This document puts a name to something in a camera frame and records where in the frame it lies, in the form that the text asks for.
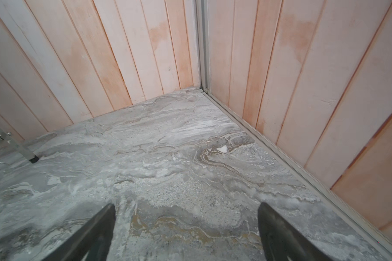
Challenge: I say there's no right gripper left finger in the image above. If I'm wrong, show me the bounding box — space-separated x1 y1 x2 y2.
44 203 116 261

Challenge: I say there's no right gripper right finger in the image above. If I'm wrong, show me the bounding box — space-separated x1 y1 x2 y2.
258 202 331 261

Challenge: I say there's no stainless steel dish rack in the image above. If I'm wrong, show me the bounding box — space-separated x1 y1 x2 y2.
0 128 39 164

